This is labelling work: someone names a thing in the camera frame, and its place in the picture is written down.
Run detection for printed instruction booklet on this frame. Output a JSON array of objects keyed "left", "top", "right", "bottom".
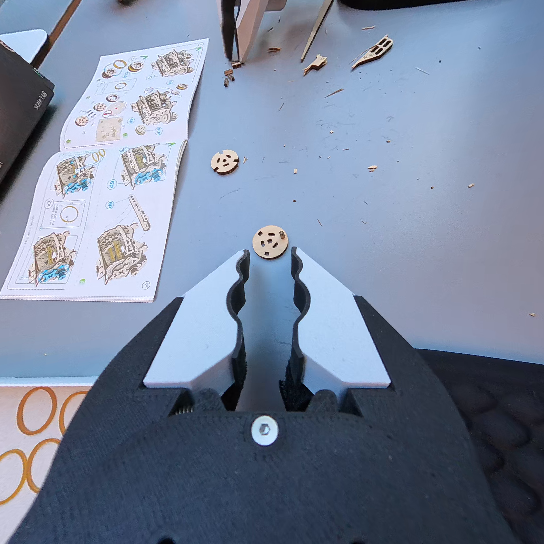
[{"left": 0, "top": 37, "right": 210, "bottom": 303}]

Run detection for black textured wrist rest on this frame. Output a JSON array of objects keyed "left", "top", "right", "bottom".
[{"left": 414, "top": 348, "right": 544, "bottom": 544}]

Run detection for thin wooden strip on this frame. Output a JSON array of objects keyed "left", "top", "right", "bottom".
[{"left": 300, "top": 0, "right": 335, "bottom": 63}]

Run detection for round wooden disc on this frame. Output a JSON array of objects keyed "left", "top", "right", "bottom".
[
  {"left": 252, "top": 225, "right": 290, "bottom": 261},
  {"left": 210, "top": 147, "right": 240, "bottom": 176}
]

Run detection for slotted wooden offcut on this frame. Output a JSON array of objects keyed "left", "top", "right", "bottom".
[{"left": 351, "top": 35, "right": 394, "bottom": 70}]

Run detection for group of tan rubber bands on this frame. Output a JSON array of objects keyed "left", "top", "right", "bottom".
[{"left": 0, "top": 387, "right": 91, "bottom": 506}]

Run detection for white cardboard tray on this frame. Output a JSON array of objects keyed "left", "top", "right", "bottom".
[{"left": 0, "top": 376, "right": 95, "bottom": 544}]

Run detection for black model kit box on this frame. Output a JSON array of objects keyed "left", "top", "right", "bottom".
[{"left": 0, "top": 40, "right": 55, "bottom": 184}]

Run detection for adjoining grey desk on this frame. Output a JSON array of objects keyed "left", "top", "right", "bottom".
[{"left": 0, "top": 0, "right": 74, "bottom": 43}]

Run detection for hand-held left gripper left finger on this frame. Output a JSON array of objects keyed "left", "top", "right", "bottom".
[{"left": 144, "top": 249, "right": 250, "bottom": 411}]

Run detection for black mesh chair seat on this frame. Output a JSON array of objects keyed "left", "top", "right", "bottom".
[{"left": 340, "top": 0, "right": 472, "bottom": 9}]

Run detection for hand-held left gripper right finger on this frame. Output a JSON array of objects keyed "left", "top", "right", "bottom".
[{"left": 290, "top": 246, "right": 392, "bottom": 411}]

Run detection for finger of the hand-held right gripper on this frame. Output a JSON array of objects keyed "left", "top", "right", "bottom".
[
  {"left": 217, "top": 0, "right": 239, "bottom": 60},
  {"left": 236, "top": 0, "right": 286, "bottom": 63}
]

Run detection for small dark wooden pegs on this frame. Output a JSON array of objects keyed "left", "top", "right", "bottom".
[{"left": 223, "top": 61, "right": 245, "bottom": 88}]

